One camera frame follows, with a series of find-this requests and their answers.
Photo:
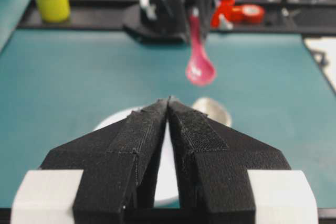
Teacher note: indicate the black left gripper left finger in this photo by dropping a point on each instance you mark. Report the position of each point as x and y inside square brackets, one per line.
[119, 165]

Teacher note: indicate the black aluminium frame rail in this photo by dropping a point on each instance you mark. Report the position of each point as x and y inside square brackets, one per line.
[306, 18]

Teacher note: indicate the silver metal bowl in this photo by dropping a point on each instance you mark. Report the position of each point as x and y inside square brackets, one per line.
[214, 110]

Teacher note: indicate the silver corner bracket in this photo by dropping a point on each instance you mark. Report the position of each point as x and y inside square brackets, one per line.
[224, 24]

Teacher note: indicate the white bowl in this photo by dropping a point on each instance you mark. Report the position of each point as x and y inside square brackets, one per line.
[166, 193]

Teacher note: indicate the pink plastic spoon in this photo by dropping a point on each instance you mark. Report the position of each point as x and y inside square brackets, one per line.
[200, 70]

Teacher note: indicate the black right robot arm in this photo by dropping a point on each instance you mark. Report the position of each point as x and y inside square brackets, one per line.
[268, 186]

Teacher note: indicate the red plastic cup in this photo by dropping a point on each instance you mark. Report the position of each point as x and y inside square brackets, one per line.
[224, 8]

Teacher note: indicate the red tape roll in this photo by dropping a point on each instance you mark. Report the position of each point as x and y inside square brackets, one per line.
[252, 13]

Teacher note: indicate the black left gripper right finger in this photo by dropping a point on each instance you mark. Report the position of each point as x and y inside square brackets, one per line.
[212, 163]

